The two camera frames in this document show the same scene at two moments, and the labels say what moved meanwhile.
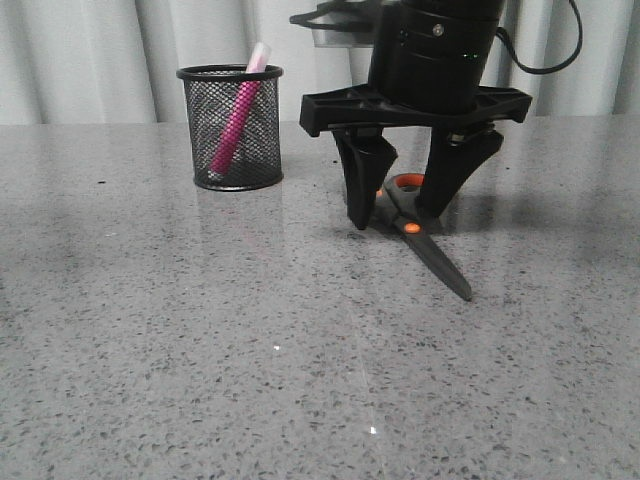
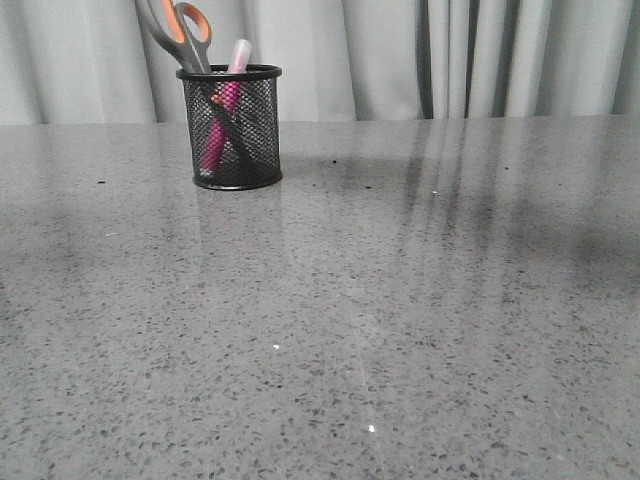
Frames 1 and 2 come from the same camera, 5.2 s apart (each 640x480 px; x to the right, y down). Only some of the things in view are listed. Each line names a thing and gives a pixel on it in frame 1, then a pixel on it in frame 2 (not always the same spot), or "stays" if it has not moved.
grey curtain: (116, 61) stays
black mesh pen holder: (235, 126) stays
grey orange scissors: (399, 200) to (184, 30)
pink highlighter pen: (240, 112) to (239, 56)
